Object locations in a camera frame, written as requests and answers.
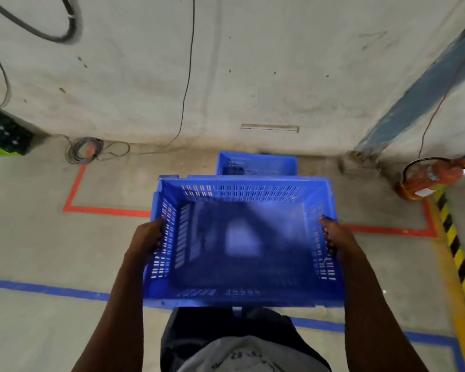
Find person's left hand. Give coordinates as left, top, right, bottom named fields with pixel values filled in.
left=127, top=217, right=167, bottom=265

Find thin black wall cable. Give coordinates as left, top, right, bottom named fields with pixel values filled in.
left=139, top=0, right=196, bottom=155

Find thick black cable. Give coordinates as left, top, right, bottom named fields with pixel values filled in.
left=0, top=0, right=82, bottom=44

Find black and green crate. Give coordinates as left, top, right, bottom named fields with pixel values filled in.
left=0, top=109, right=35, bottom=157

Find person's grey shirt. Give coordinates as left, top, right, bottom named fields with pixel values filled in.
left=177, top=336, right=331, bottom=372

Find large blue plastic crate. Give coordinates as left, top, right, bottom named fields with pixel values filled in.
left=142, top=174, right=346, bottom=309

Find red fire extinguisher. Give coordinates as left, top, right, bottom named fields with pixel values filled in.
left=394, top=157, right=465, bottom=201

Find coiled grey cable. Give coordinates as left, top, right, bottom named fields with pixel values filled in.
left=65, top=137, right=131, bottom=165

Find blue steel pillar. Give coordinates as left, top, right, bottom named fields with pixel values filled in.
left=353, top=13, right=465, bottom=159

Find person's right forearm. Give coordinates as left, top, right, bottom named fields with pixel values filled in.
left=338, top=250, right=430, bottom=372

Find person's left forearm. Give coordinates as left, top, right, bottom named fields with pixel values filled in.
left=71, top=250, right=150, bottom=372

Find person's right hand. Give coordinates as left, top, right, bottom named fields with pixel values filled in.
left=319, top=216, right=363, bottom=265

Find person's dark trousers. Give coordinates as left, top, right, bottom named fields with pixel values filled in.
left=160, top=307, right=332, bottom=372

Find thin red wire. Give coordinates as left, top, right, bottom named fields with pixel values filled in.
left=418, top=93, right=450, bottom=159

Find small blue plastic crate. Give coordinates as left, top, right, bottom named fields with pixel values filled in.
left=216, top=151, right=298, bottom=176

